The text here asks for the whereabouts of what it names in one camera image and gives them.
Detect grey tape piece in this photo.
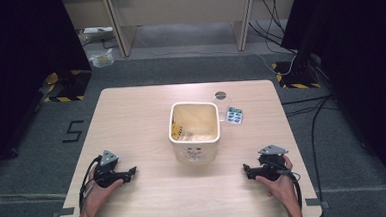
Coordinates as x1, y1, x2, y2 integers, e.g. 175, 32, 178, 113
50, 206, 77, 217
304, 197, 330, 211

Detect clear plastic bag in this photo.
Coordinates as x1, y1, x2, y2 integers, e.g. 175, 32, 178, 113
88, 48, 116, 69

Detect person's left hand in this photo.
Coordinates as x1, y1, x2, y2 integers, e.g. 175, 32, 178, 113
80, 163, 127, 217

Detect black curtain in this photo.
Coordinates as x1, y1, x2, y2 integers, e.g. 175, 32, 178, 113
0, 0, 98, 178
277, 0, 386, 209

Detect stand base with hazard tape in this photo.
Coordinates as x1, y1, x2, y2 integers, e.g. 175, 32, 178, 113
271, 59, 323, 91
42, 69, 94, 104

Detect white power strip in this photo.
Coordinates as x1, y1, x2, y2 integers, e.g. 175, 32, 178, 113
82, 26, 115, 36

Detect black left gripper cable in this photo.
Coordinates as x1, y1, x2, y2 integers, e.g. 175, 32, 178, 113
75, 154, 106, 217

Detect black floor cables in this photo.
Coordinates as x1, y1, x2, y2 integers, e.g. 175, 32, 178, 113
246, 0, 341, 217

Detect person's right hand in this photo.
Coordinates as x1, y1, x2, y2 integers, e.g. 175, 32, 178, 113
254, 153, 301, 213

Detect clear bottle with grey cap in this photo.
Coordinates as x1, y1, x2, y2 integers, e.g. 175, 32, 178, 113
212, 89, 234, 123

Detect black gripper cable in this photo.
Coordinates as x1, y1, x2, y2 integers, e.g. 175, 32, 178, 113
277, 168, 304, 212
75, 154, 106, 217

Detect yellow wrappers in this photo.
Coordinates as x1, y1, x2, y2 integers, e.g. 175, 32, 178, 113
170, 121, 195, 143

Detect cream square plastic bin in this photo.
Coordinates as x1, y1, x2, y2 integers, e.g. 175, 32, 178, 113
166, 99, 224, 167

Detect white floor cable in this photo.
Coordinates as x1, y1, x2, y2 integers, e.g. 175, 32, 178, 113
136, 25, 298, 84

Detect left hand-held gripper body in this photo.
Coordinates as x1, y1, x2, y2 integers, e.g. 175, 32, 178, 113
92, 148, 124, 190

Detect pill blister pack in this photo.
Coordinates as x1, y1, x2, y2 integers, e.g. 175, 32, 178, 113
225, 106, 245, 126

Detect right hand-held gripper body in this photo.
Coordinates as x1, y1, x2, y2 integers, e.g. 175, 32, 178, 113
254, 144, 291, 183

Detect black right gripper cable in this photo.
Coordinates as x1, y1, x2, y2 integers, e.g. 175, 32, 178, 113
277, 168, 304, 212

